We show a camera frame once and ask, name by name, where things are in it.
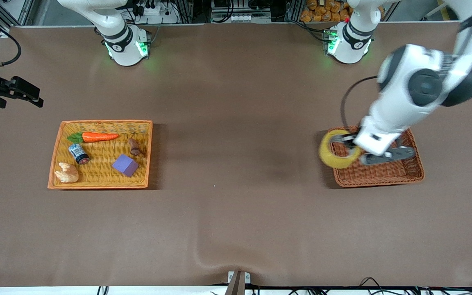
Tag yellow clear tape roll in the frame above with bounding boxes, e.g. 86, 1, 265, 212
318, 129, 362, 170

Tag brown wicker basket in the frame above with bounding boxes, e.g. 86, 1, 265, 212
327, 124, 425, 188

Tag small blue-labelled can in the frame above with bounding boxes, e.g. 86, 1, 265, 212
68, 143, 90, 165

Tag orange toy carrot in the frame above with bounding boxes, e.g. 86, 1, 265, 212
67, 132, 120, 144

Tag tan toy bread piece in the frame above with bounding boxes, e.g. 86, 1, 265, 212
54, 162, 80, 184

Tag orange woven flat tray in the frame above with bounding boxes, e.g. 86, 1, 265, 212
48, 120, 153, 190

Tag brown table cover sheet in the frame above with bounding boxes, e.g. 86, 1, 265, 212
0, 23, 472, 287

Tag purple foam block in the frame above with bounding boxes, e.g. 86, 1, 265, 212
112, 154, 139, 178

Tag bag of orange pastries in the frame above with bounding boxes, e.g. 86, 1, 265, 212
300, 0, 385, 23

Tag white power strip with plugs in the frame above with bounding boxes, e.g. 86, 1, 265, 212
132, 0, 180, 24

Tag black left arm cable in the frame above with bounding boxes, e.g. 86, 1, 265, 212
340, 75, 380, 128

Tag black cables at table edge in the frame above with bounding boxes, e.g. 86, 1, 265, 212
256, 277, 472, 295

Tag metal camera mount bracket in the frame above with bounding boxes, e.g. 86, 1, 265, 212
227, 270, 251, 295

